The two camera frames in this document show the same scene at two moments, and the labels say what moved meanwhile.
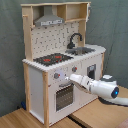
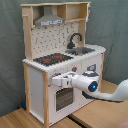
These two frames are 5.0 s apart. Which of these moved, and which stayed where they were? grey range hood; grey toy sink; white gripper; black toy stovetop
Moved: white gripper
Stayed: grey range hood; black toy stovetop; grey toy sink
